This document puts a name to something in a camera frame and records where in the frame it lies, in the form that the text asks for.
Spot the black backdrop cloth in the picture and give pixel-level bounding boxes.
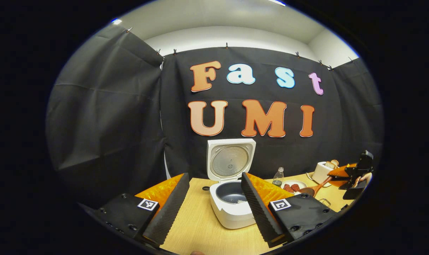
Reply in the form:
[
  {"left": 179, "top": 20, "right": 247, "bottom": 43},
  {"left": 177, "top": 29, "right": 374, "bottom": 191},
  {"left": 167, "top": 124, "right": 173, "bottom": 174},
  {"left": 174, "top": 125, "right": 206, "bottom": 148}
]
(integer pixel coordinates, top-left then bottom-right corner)
[{"left": 46, "top": 23, "right": 384, "bottom": 209}]

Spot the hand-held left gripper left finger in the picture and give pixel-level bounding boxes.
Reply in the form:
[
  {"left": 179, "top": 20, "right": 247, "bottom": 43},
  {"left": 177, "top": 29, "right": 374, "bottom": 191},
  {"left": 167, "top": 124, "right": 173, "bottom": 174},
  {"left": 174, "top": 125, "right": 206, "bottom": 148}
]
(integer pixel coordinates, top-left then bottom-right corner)
[{"left": 89, "top": 173, "right": 189, "bottom": 248}]

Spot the brown wooden spoon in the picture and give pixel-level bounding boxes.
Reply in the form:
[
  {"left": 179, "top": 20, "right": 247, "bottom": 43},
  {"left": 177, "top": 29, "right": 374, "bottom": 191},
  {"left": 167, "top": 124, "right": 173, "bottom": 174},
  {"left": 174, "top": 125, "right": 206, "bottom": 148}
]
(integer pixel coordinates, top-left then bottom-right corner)
[{"left": 299, "top": 176, "right": 334, "bottom": 197}]

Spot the white plate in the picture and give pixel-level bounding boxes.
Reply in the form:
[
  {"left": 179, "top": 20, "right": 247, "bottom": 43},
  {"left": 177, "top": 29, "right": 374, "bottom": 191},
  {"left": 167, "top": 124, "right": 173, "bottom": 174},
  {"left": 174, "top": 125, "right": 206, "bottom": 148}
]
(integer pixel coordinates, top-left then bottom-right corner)
[{"left": 280, "top": 180, "right": 307, "bottom": 194}]

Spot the row of black cloth clips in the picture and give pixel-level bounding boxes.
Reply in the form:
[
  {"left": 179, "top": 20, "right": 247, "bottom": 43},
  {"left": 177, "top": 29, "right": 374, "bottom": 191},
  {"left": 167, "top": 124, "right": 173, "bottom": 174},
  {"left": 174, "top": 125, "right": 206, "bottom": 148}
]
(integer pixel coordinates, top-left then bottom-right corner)
[{"left": 124, "top": 27, "right": 355, "bottom": 71}]

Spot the clear plastic water bottle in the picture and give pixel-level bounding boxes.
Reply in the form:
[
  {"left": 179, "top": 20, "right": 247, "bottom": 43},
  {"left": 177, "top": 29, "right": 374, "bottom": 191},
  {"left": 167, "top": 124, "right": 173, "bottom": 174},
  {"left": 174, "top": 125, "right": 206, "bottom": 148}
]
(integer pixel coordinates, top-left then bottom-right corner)
[{"left": 272, "top": 167, "right": 284, "bottom": 187}]

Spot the white toaster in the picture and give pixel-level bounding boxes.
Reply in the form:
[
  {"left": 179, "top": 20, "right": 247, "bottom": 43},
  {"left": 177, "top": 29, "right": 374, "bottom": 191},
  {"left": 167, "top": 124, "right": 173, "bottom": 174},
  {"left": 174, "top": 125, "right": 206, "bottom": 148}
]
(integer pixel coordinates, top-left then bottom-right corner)
[{"left": 311, "top": 160, "right": 340, "bottom": 185}]

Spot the white rice cooker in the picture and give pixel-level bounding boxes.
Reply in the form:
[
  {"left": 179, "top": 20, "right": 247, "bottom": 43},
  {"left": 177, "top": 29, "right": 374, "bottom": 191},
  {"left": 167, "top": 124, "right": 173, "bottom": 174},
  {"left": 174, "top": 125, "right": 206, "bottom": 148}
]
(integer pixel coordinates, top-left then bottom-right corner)
[{"left": 206, "top": 138, "right": 257, "bottom": 230}]

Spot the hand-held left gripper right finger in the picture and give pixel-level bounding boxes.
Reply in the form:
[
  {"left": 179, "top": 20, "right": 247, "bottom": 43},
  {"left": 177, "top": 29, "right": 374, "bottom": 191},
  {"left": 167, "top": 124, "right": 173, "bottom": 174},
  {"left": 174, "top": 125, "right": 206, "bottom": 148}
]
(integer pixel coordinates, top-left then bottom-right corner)
[{"left": 240, "top": 172, "right": 342, "bottom": 248}]

